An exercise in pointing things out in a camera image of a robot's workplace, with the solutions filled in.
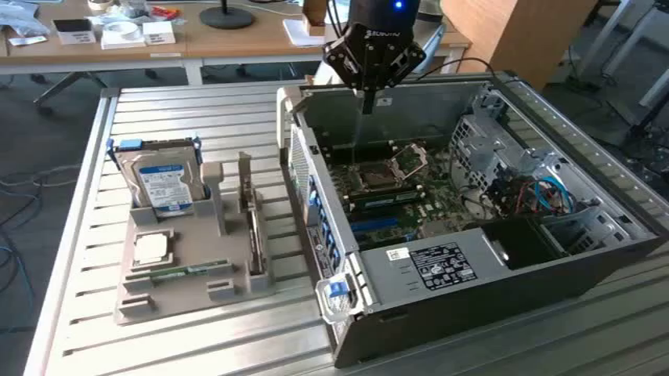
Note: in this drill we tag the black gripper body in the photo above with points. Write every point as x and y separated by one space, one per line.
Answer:
381 23

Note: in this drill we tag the graphics card with black cooler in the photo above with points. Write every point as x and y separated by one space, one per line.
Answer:
255 235

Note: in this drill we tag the white paper stack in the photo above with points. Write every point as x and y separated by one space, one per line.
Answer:
301 35

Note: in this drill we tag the brown cardboard box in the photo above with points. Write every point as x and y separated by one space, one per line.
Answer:
315 13

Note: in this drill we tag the black round lamp base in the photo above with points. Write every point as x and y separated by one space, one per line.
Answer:
227 17

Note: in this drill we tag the metal socket cover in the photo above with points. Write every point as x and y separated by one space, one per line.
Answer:
410 160

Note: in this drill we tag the silver perforated drive cage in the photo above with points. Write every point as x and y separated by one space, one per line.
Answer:
481 149

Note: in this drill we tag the CPU socket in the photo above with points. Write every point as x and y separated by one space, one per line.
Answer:
374 179

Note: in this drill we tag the orange small item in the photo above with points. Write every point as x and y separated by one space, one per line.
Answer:
166 12

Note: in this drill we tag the small white box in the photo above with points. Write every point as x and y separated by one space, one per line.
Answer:
158 33

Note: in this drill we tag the green motherboard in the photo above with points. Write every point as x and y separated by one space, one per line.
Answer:
443 201

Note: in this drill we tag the flat white box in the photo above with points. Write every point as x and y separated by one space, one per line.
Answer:
123 44

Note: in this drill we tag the white tape roll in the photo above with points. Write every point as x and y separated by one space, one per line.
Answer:
122 29

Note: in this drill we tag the hard disk with blue label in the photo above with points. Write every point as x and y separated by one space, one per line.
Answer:
162 184

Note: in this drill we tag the beige tape roll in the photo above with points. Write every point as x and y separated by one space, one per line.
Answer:
99 4

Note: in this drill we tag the white box with black lid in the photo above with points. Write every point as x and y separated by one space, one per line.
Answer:
75 29

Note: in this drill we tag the grey parts rack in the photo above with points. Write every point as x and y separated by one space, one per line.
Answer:
198 243

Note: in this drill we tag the grey chair base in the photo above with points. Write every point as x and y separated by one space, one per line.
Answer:
63 88

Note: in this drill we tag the silver disk bay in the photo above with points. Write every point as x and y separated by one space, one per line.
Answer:
590 231

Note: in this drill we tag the grey power supply unit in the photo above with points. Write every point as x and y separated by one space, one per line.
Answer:
397 282

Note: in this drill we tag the blue case latch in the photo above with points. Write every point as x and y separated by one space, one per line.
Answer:
335 291

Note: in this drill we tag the silver CPU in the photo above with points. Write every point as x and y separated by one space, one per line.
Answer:
151 250

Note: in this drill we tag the white paper label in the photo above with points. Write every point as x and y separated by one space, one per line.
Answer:
27 40

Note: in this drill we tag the clear plastic bag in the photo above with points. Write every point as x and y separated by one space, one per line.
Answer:
20 19

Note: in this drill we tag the open black PC case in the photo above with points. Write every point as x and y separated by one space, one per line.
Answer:
470 313

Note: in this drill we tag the wooden desk with white frame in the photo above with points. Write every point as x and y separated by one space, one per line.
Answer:
235 43

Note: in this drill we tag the white table frame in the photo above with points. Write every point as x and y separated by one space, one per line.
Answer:
617 39

